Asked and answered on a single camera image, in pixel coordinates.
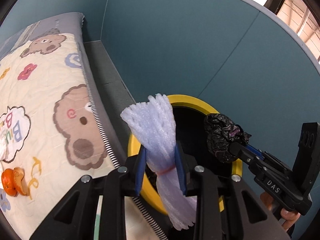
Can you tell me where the small black plastic bag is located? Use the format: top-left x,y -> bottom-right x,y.
205,113 -> 252,163

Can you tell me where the yellow rimmed black trash bin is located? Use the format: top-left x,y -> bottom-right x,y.
127,94 -> 243,215

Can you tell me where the whole orange tangerine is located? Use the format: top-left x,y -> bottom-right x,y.
1,168 -> 17,197

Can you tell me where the person's right hand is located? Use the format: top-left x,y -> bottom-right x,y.
260,192 -> 300,231

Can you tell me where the purple foam net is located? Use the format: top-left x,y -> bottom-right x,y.
120,94 -> 197,231

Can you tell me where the cream bear print quilt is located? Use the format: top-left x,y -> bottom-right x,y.
0,31 -> 168,240

